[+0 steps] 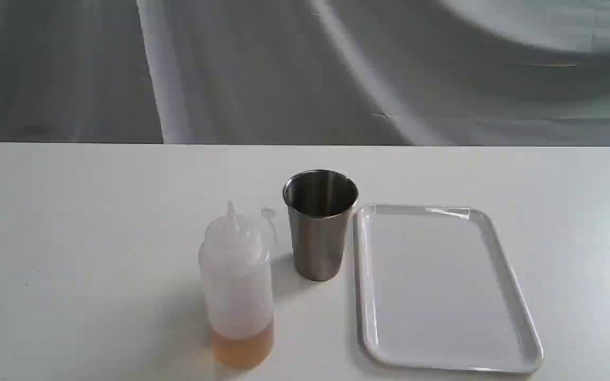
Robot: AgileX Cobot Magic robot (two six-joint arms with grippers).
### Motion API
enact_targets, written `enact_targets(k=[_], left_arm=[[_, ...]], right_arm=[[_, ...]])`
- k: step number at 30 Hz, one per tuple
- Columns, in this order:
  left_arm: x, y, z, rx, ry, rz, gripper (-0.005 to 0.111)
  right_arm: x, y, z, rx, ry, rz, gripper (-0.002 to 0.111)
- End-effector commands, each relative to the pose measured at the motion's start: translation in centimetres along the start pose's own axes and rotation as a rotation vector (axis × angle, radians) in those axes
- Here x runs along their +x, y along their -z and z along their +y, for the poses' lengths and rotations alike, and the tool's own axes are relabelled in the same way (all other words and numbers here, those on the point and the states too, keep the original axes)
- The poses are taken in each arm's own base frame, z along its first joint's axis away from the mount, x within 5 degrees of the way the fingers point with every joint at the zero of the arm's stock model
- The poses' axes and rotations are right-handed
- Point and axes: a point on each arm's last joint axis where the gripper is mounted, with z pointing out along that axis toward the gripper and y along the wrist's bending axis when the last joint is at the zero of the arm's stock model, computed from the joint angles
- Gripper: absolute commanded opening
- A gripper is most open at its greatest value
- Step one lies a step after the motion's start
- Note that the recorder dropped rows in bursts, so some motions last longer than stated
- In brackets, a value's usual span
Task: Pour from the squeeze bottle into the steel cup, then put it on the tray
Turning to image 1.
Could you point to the clear plastic squeeze bottle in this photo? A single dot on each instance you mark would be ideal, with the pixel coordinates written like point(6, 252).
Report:
point(237, 281)

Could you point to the stainless steel cup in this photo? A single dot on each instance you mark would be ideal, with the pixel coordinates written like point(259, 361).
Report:
point(320, 203)

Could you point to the white plastic tray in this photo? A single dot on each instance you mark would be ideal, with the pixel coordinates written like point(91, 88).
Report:
point(435, 290)

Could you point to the grey backdrop cloth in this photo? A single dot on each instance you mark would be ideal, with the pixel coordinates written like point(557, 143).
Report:
point(418, 73)

